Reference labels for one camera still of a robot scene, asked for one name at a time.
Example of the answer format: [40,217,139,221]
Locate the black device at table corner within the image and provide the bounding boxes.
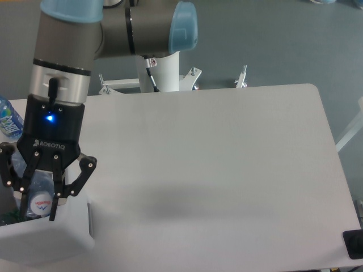
[343,229,362,260]

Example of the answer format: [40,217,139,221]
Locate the blue labelled drink bottle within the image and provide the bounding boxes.
[1,96,24,140]

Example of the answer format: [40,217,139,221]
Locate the crushed clear plastic bottle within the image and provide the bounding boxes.
[12,151,54,219]

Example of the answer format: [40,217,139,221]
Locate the white plastic trash can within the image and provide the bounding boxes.
[0,141,95,267]

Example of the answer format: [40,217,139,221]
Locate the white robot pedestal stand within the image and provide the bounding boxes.
[98,50,248,96]

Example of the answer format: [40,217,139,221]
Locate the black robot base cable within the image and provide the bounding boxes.
[144,55,161,93]

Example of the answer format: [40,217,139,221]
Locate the green bottle inside trash can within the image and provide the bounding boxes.
[1,209,22,227]

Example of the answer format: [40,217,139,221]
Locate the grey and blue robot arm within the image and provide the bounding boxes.
[1,1,198,220]

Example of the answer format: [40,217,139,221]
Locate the white frame at right edge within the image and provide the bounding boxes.
[336,97,362,152]

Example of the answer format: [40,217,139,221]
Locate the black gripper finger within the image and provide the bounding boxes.
[1,142,40,218]
[49,154,97,221]

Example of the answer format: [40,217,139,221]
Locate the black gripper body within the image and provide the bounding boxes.
[17,95,85,171]

